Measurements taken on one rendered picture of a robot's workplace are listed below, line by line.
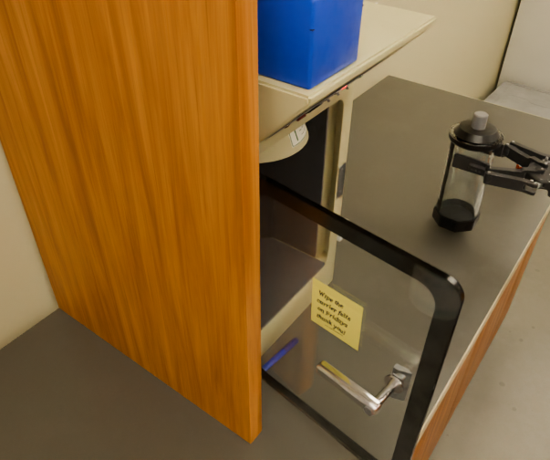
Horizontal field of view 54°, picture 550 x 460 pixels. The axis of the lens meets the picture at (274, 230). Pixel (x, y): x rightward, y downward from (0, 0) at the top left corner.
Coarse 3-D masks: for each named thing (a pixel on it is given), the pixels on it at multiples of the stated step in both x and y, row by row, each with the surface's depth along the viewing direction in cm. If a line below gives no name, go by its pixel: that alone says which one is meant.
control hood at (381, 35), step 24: (384, 24) 72; (408, 24) 72; (432, 24) 75; (360, 48) 65; (384, 48) 65; (360, 72) 62; (264, 96) 58; (288, 96) 56; (312, 96) 55; (264, 120) 60; (288, 120) 58
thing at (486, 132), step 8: (480, 112) 111; (464, 120) 114; (472, 120) 111; (480, 120) 110; (456, 128) 113; (464, 128) 112; (472, 128) 112; (480, 128) 111; (488, 128) 112; (464, 136) 110; (472, 136) 110; (480, 136) 109; (488, 136) 109; (496, 136) 110
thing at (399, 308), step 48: (288, 192) 62; (288, 240) 66; (336, 240) 60; (384, 240) 56; (288, 288) 71; (336, 288) 64; (384, 288) 58; (432, 288) 53; (288, 336) 77; (384, 336) 62; (432, 336) 56; (288, 384) 84; (384, 384) 66; (432, 384) 60; (336, 432) 80; (384, 432) 71
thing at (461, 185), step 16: (496, 128) 115; (480, 144) 109; (496, 144) 109; (448, 176) 118; (464, 176) 115; (480, 176) 114; (448, 192) 119; (464, 192) 117; (480, 192) 117; (448, 208) 121; (464, 208) 119
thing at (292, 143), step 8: (304, 128) 85; (288, 136) 82; (296, 136) 83; (304, 136) 85; (280, 144) 81; (288, 144) 82; (296, 144) 83; (304, 144) 85; (264, 152) 80; (272, 152) 81; (280, 152) 81; (288, 152) 82; (264, 160) 81; (272, 160) 81
